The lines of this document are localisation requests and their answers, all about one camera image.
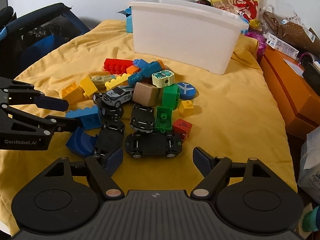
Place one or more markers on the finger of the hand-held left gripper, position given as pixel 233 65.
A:
pixel 63 125
pixel 52 103

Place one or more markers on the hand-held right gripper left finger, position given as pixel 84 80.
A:
pixel 114 158

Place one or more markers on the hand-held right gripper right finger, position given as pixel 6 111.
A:
pixel 200 158

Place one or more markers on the black toy car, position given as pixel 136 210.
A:
pixel 110 137
pixel 142 117
pixel 152 145
pixel 110 111

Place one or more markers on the large blue building block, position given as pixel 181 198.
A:
pixel 86 117

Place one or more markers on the green hollow building block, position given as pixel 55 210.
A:
pixel 163 120

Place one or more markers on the blue round airplane disc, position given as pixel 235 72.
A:
pixel 186 92

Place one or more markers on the white plastic bin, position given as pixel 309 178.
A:
pixel 180 37

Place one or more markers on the blue curved block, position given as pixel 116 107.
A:
pixel 80 142

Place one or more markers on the red cube block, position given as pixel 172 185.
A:
pixel 182 127

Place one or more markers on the small yellow building block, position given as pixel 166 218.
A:
pixel 187 108

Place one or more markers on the beige cylinder block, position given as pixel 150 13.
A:
pixel 100 79

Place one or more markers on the yellow blanket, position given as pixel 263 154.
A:
pixel 225 105

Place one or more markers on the white toy race car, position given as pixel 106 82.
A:
pixel 117 96

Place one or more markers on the blue and black stroller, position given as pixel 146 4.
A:
pixel 37 42

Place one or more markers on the yellow long building block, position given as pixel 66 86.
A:
pixel 116 81

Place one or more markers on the green solid building block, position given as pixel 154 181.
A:
pixel 171 96

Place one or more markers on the brown cardboard cube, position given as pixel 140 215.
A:
pixel 146 93

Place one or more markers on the red long building block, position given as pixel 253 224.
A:
pixel 115 65

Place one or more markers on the orange building block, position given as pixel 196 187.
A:
pixel 131 69

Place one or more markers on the pale yellow frog block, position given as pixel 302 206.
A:
pixel 162 80

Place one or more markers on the blue studded building block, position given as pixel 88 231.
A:
pixel 140 63

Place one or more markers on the blue flat toy block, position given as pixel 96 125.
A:
pixel 156 67

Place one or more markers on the orange cardboard box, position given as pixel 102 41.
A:
pixel 282 87

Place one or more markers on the white paper bag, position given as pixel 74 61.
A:
pixel 310 165

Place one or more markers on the light blue dinosaur card box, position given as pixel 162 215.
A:
pixel 129 23

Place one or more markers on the magenta plastic bag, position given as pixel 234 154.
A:
pixel 260 45

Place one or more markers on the green stacking toy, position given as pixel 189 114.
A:
pixel 312 220

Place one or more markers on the white and blue carton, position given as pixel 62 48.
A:
pixel 281 46

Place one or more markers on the black box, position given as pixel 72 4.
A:
pixel 311 73

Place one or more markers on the pink round object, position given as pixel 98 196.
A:
pixel 306 57

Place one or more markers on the brown parcel bag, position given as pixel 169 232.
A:
pixel 287 30

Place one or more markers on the black and blue helmet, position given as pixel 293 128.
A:
pixel 202 2

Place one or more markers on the yellow shrimp chip bag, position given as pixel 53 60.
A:
pixel 232 2

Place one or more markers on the clear plastic bag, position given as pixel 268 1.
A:
pixel 277 2

